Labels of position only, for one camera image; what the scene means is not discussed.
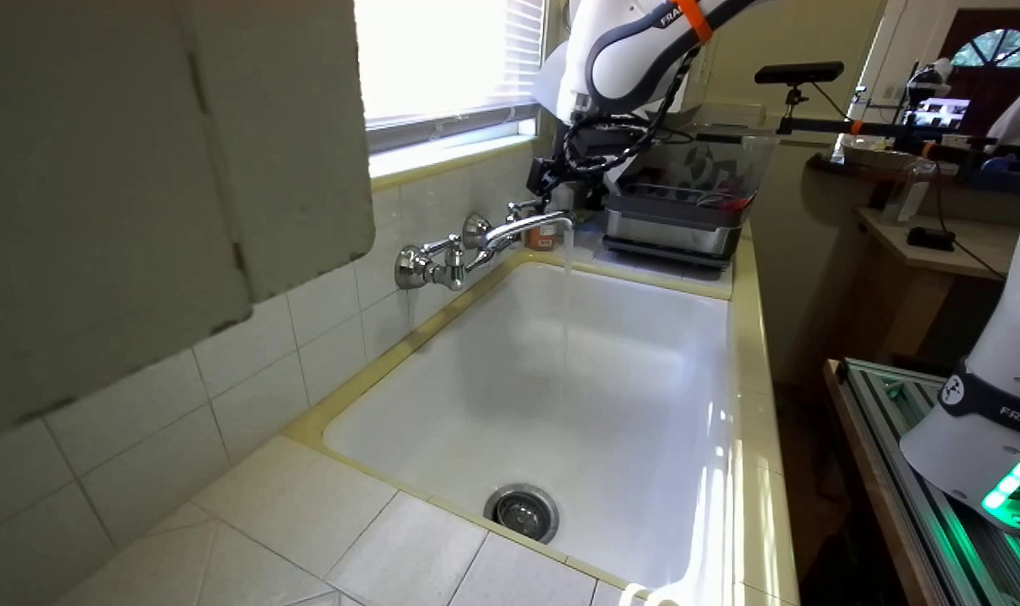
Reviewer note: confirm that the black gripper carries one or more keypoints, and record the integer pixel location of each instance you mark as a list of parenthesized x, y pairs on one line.
[(569, 179)]

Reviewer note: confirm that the chrome faucet spout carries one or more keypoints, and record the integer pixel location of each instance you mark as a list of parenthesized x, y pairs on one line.
[(518, 229)]

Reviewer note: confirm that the chrome wall faucet body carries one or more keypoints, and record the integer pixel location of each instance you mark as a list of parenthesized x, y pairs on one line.
[(413, 268)]

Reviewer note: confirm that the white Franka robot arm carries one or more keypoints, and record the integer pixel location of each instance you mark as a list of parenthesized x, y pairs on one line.
[(1007, 339)]

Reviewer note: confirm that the metal dish rack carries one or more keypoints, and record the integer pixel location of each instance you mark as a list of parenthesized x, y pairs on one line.
[(677, 221)]

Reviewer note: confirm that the white window blind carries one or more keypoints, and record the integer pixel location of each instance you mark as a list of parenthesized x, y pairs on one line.
[(441, 53)]

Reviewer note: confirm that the white sink basin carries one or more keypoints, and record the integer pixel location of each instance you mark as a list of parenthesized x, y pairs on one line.
[(577, 405)]

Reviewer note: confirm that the small white bottle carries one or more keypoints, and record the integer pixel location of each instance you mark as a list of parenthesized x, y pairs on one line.
[(849, 129)]

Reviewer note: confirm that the metal sink drain strainer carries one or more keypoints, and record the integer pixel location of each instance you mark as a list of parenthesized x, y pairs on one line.
[(519, 512)]

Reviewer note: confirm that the small black box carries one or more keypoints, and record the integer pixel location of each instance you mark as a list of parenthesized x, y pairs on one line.
[(930, 238)]

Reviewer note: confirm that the wooden side table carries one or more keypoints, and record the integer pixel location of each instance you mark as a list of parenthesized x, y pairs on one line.
[(925, 288)]

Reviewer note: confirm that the lit monitor screen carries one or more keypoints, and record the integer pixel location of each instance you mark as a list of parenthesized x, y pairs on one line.
[(942, 113)]

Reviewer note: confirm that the door with arched window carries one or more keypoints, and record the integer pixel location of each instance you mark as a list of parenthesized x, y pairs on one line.
[(1002, 43)]

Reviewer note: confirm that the black stereo camera bar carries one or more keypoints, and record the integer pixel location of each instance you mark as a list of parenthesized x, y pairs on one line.
[(801, 70)]

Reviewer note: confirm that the white wall cabinet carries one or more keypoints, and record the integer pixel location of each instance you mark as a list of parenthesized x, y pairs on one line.
[(107, 169)]

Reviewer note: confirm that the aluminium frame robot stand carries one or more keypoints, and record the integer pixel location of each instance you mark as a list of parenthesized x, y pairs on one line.
[(925, 526)]

